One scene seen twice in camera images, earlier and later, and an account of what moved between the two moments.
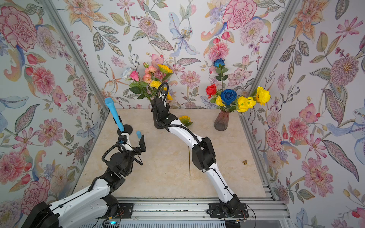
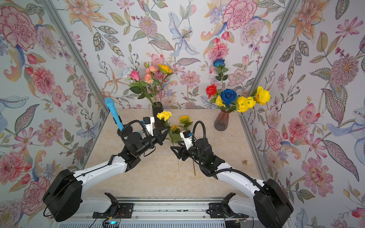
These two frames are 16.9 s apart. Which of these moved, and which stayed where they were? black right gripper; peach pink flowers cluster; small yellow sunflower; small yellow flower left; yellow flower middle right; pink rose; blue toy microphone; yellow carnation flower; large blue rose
Moved: small yellow sunflower; black right gripper; yellow carnation flower
Stayed: blue toy microphone; small yellow flower left; yellow flower middle right; pink rose; large blue rose; peach pink flowers cluster
